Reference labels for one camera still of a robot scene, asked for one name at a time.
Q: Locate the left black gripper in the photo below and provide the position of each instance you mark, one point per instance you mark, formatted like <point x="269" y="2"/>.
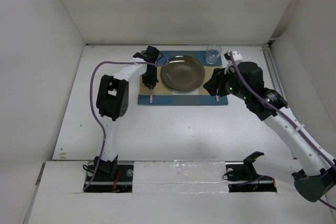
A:
<point x="150" y="83"/>

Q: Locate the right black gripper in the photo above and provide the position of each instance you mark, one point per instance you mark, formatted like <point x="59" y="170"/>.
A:
<point x="217" y="80"/>

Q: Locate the pink handled fork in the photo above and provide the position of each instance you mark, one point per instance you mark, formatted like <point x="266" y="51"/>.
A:
<point x="151" y="96"/>

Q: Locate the pink handled knife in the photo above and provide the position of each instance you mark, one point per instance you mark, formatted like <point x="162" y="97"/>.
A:
<point x="217" y="96"/>

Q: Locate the blue and beige placemat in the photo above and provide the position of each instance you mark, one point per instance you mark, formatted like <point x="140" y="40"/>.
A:
<point x="163" y="95"/>

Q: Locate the clear drinking glass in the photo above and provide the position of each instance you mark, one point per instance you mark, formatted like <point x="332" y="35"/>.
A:
<point x="213" y="52"/>

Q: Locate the dark brown ceramic plate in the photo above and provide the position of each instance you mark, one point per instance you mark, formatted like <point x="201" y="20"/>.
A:
<point x="183" y="73"/>

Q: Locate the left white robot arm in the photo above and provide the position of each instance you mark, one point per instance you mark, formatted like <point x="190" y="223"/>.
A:
<point x="112" y="103"/>

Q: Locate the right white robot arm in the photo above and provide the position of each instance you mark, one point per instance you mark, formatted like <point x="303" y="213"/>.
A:
<point x="312" y="174"/>

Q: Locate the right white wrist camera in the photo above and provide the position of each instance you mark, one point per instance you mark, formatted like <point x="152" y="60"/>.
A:
<point x="231" y="56"/>

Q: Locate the aluminium side rail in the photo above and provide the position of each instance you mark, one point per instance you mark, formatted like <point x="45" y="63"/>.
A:
<point x="271" y="69"/>

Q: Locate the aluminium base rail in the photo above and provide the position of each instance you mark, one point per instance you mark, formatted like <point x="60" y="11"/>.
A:
<point x="180" y="177"/>

